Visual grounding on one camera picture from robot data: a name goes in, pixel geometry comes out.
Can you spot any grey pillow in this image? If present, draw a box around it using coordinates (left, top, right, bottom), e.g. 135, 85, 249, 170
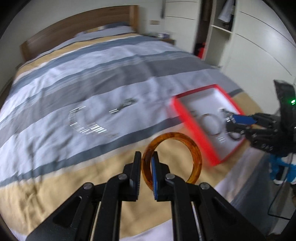
75, 22, 135, 37

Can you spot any silver chain necklace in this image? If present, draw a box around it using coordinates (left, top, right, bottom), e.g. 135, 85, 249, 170
68, 105, 118, 137

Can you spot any thin gold bangle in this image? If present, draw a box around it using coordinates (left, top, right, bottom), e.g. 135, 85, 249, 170
200, 113, 223, 136

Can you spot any dark brown bangle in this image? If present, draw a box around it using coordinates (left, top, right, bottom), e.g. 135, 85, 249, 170
227, 132, 242, 141

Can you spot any amber resin bangle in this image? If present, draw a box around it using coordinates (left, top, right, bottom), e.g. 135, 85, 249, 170
141, 132, 202, 190

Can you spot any striped duvet cover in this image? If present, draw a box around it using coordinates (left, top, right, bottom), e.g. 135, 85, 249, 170
1, 33, 260, 240

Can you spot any silver wrist watch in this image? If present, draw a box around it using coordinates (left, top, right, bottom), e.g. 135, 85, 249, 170
109, 98, 137, 114

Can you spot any red jewelry box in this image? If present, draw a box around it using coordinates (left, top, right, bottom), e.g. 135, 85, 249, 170
171, 84, 244, 166

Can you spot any hanging striped shirt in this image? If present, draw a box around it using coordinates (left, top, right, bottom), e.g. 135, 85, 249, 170
218, 0, 236, 24

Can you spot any wooden nightstand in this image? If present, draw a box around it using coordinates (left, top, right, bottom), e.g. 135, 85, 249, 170
158, 38, 175, 45

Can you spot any red bag in wardrobe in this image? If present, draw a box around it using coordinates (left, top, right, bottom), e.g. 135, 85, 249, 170
196, 42, 205, 59

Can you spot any wooden headboard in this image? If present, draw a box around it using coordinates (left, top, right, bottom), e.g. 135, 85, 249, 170
20, 5, 139, 62

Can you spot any beaded stone bracelet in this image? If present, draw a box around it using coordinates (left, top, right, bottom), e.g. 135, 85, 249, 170
219, 108, 235, 122

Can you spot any white wardrobe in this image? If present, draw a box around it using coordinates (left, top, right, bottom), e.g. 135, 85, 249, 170
162, 1, 295, 113

